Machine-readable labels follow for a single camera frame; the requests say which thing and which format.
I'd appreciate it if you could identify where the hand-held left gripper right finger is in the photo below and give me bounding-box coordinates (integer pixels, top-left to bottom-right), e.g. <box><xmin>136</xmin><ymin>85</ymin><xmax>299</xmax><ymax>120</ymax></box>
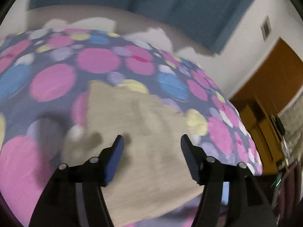
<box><xmin>180</xmin><ymin>134</ymin><xmax>277</xmax><ymax>227</ymax></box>

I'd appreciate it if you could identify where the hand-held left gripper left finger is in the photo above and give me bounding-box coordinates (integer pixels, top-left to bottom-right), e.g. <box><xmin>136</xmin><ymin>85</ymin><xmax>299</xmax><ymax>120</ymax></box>
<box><xmin>28</xmin><ymin>135</ymin><xmax>125</xmax><ymax>227</ymax></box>

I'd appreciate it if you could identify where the beige sweater with flower print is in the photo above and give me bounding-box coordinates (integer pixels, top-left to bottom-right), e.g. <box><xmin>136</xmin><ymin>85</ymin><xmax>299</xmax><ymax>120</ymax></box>
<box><xmin>63</xmin><ymin>80</ymin><xmax>209</xmax><ymax>227</ymax></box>

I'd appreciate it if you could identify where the wooden cabinet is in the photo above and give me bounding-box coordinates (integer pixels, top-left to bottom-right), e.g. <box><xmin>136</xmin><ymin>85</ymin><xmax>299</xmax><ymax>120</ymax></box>
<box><xmin>240</xmin><ymin>97</ymin><xmax>286</xmax><ymax>176</ymax></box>

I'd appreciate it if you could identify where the polka dot bed sheet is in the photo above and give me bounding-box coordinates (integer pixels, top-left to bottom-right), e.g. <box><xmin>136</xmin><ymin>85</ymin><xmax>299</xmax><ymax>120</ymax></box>
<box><xmin>0</xmin><ymin>28</ymin><xmax>263</xmax><ymax>227</ymax></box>

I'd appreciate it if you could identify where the wooden door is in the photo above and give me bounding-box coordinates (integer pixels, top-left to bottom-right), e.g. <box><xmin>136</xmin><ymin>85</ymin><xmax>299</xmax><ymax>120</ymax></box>
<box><xmin>229</xmin><ymin>37</ymin><xmax>303</xmax><ymax>123</ymax></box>

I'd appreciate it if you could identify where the blue curtain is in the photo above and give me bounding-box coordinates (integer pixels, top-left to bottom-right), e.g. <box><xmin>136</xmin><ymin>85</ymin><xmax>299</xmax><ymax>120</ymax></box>
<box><xmin>30</xmin><ymin>0</ymin><xmax>268</xmax><ymax>55</ymax></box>

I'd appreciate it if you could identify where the wall vent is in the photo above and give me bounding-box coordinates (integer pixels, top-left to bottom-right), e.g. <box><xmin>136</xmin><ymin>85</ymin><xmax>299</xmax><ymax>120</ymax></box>
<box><xmin>260</xmin><ymin>16</ymin><xmax>271</xmax><ymax>41</ymax></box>

